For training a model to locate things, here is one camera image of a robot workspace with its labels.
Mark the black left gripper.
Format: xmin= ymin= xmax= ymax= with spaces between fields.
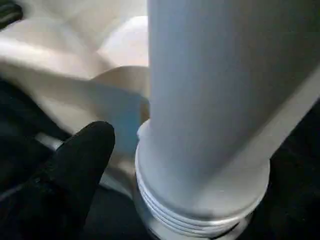
xmin=0 ymin=2 xmax=24 ymax=30

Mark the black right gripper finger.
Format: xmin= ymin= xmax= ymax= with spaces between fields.
xmin=0 ymin=121 xmax=116 ymax=240

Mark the white plastic table top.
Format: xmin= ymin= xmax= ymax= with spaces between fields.
xmin=0 ymin=0 xmax=320 ymax=198

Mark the white plastic table leg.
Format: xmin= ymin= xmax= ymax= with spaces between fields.
xmin=133 ymin=0 xmax=320 ymax=240

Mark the black mat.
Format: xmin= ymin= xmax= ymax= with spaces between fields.
xmin=0 ymin=75 xmax=320 ymax=240

